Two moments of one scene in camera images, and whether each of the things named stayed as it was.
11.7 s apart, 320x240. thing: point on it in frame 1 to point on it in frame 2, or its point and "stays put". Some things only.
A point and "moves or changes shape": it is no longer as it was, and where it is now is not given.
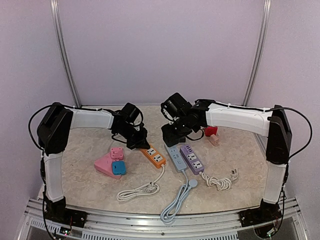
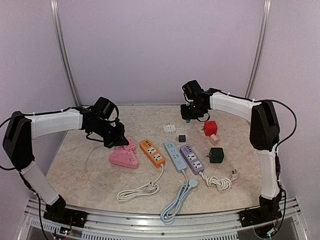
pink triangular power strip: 104,164 to 124,157
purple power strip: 191,159 stays put
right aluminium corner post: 266,20 stays put
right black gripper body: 170,133 to 190,114
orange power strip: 154,156 stays put
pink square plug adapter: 116,153 moves or changes shape
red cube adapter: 210,130 stays put
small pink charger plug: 214,140 stays put
